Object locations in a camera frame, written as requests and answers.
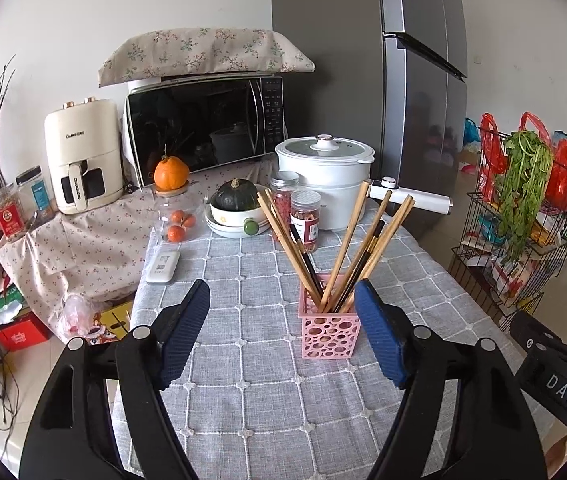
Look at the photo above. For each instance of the small tangerine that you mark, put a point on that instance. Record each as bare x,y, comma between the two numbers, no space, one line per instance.
176,234
178,216
190,221

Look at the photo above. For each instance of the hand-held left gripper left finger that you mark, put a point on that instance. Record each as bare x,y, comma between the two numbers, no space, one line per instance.
183,332

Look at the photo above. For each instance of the blue plastic bag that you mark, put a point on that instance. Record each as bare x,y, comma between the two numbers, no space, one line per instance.
470,131

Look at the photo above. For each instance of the green package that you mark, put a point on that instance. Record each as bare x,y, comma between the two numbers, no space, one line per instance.
6,305

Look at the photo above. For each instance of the white bowl with green knob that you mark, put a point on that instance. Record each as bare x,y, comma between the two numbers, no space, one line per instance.
233,225

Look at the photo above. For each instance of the black microwave oven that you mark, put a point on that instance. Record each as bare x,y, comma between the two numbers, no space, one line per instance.
198,125

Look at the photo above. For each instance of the yellow cardboard box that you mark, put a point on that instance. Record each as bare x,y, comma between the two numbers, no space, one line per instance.
111,320

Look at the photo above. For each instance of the floral microwave cover cloth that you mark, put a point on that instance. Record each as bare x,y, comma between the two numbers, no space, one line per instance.
203,52

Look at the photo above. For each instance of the floral tablecloth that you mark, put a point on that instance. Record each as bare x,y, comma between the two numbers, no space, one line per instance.
88,250

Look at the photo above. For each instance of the red label glass jar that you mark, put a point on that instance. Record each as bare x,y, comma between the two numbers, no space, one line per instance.
9,215

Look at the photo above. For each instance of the cream air fryer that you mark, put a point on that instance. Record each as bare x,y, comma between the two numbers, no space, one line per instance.
83,150

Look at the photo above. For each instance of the grey checked tablecloth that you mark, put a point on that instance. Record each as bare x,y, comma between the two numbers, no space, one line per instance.
253,310

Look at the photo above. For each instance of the silver lid jar red contents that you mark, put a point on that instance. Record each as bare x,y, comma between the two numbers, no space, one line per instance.
283,195

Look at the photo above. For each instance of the white remote control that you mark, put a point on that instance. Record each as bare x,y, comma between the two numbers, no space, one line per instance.
162,267

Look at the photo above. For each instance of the pinkish plastic bag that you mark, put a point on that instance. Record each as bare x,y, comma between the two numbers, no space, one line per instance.
77,317

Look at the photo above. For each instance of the bunch of chopsticks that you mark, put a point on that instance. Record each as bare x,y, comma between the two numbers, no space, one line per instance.
343,250

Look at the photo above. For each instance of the large orange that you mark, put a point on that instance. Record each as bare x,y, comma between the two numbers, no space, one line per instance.
171,174

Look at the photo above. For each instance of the red label plastic jar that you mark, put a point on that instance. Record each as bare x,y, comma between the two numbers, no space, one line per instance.
306,225

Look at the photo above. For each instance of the clear glass jar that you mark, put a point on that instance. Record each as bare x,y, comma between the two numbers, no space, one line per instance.
166,207

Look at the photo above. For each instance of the large red plastic bag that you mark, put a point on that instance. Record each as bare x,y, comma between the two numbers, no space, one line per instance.
563,170

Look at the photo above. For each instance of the pink perforated utensil holder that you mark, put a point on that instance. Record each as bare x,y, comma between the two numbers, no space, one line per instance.
331,337

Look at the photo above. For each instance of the red box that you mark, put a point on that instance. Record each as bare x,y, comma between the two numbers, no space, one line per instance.
21,332

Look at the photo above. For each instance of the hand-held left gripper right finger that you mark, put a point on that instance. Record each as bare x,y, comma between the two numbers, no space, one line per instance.
381,332

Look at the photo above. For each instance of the grey refrigerator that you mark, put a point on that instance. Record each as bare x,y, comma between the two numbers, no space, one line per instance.
358,85

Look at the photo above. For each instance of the small red plastic bag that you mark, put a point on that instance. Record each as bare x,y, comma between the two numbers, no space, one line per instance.
491,155

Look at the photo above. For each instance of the blue label jar black lid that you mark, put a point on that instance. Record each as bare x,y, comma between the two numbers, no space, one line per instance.
36,195

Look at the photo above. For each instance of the dark green squash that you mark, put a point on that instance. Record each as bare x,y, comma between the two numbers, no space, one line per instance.
234,196

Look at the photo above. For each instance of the green leafy vegetable bunch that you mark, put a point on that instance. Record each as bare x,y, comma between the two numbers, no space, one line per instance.
523,185

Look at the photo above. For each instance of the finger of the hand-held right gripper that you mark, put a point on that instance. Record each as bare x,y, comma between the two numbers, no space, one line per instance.
538,335

